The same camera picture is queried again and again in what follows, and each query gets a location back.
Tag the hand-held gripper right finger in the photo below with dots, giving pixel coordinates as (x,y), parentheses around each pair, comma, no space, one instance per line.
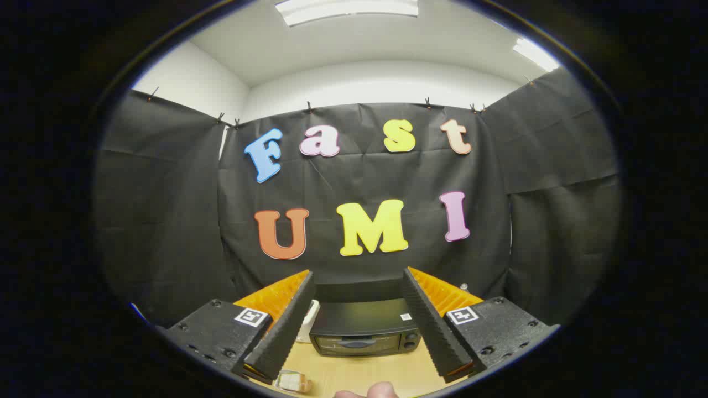
(431,326)

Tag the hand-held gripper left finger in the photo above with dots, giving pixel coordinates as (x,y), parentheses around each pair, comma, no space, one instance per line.
(285,331)

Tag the lettuce sandwich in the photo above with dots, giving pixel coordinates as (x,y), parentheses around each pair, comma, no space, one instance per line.
(293,381)

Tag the black toaster oven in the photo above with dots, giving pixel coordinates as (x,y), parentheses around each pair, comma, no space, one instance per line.
(359,318)

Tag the white bread toaster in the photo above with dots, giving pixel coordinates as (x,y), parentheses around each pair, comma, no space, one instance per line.
(310,323)

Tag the black backdrop cloth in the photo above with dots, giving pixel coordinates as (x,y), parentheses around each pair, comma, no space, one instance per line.
(359,177)

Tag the small ceiling light panel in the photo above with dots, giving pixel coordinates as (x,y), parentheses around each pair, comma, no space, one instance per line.
(534,53)

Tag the long ceiling light panel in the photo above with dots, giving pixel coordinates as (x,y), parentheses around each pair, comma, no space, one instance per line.
(345,8)

